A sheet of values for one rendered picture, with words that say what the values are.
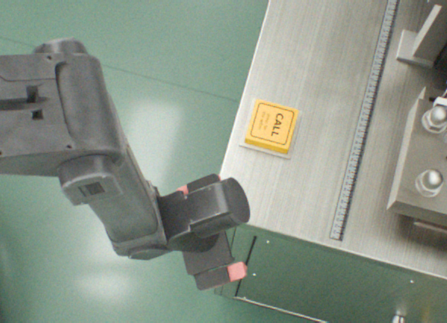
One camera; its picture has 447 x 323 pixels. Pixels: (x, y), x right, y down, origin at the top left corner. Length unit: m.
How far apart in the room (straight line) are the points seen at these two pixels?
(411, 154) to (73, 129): 0.78
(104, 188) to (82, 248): 1.66
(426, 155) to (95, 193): 0.74
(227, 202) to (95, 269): 1.31
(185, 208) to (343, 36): 0.58
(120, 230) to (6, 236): 1.43
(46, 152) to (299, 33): 0.94
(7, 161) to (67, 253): 1.71
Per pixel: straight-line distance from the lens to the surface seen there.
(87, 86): 0.67
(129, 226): 0.96
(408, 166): 1.35
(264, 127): 1.44
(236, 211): 1.06
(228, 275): 1.19
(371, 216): 1.45
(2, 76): 0.65
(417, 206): 1.34
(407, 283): 1.57
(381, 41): 1.55
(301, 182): 1.45
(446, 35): 1.45
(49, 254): 2.36
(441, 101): 1.36
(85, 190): 0.69
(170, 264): 2.33
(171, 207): 1.07
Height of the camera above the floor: 2.29
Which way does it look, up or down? 74 degrees down
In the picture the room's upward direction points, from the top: 7 degrees clockwise
